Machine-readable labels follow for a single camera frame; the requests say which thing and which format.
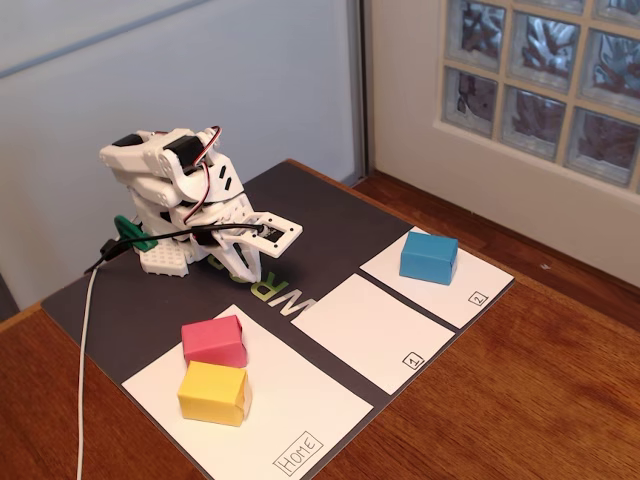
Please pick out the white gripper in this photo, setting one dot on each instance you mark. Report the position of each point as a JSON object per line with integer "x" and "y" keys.
{"x": 231, "y": 250}

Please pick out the blue paper box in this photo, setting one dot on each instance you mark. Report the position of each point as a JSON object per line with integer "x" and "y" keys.
{"x": 427, "y": 257}

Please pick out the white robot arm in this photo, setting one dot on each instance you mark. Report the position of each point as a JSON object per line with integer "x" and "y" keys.
{"x": 150, "y": 160}

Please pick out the pink paper box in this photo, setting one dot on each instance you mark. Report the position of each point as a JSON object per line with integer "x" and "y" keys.
{"x": 212, "y": 340}

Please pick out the yellow paper box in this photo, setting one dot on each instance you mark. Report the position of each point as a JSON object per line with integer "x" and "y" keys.
{"x": 212, "y": 395}

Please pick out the white paper marked HOME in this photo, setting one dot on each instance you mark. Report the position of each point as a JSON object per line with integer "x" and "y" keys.
{"x": 300, "y": 390}

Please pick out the dark grey board mat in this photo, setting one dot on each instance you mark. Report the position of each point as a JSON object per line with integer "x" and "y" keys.
{"x": 150, "y": 300}

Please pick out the green clamp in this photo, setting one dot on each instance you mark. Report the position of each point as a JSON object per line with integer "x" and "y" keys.
{"x": 132, "y": 232}

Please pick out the white paper marked 1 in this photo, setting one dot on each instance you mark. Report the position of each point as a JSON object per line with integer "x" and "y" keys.
{"x": 370, "y": 330}

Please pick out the pale blue sliding door panel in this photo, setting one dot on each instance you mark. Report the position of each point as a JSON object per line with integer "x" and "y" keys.
{"x": 175, "y": 75}

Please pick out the white paper marked 2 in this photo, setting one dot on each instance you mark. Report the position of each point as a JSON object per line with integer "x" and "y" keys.
{"x": 430, "y": 300}

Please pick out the glass block window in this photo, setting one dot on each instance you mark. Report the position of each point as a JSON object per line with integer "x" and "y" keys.
{"x": 545, "y": 75}

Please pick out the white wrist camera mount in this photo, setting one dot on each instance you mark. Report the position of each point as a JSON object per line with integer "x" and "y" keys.
{"x": 294, "y": 231}

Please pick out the grey metal door frame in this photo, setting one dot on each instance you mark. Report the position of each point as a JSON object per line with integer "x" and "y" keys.
{"x": 361, "y": 90}

